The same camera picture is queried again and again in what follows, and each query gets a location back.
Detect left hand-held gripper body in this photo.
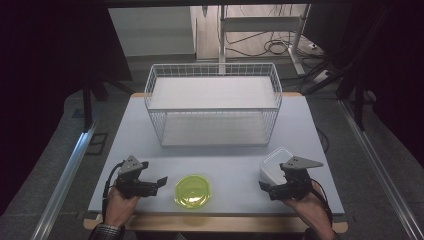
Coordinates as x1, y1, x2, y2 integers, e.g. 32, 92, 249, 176
114, 154, 158, 200

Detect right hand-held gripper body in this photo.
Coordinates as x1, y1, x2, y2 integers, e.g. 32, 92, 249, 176
268, 155, 325, 202

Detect white plastic container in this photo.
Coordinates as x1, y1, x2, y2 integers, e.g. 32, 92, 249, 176
259, 147, 295, 187

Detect green plastic bowl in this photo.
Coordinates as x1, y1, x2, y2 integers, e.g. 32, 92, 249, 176
174, 174, 213, 210

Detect white wire shelf rack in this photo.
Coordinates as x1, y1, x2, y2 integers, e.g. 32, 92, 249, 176
143, 62, 284, 148

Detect person's right hand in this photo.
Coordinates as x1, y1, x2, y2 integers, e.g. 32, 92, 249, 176
283, 181, 335, 234

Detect person's left hand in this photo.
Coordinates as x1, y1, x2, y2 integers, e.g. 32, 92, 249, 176
104, 185, 142, 229

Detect black metal stand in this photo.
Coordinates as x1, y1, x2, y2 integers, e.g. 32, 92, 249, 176
80, 74, 136, 132
301, 6, 392, 132

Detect white power strip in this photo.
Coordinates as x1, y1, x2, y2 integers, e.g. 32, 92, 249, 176
312, 69, 335, 85

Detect dark curtain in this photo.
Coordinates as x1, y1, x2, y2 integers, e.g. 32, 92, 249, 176
303, 0, 424, 169
0, 0, 134, 216

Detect left hand-held gripper cable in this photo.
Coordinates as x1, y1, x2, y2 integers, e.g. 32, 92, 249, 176
101, 161, 126, 222

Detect hand-held gripper cable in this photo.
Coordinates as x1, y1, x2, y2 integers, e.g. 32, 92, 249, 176
101, 161, 126, 222
309, 178, 334, 228

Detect right hand-held gripper cable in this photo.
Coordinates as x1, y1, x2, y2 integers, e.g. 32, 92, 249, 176
309, 178, 334, 228

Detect black floor frame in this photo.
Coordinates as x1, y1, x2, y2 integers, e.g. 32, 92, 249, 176
84, 132, 110, 156

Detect thin black cable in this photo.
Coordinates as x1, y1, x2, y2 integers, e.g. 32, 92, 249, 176
315, 127, 331, 155

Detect aluminium rail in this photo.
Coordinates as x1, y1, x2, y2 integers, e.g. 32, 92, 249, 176
337, 99, 424, 240
30, 119, 102, 240

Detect black floor cables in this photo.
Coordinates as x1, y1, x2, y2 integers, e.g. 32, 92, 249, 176
224, 30, 325, 60

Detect white wall panel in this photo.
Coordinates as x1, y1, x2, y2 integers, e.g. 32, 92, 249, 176
107, 6, 196, 58

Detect white metal desk frame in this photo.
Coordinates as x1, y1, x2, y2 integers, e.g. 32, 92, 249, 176
217, 3, 312, 76

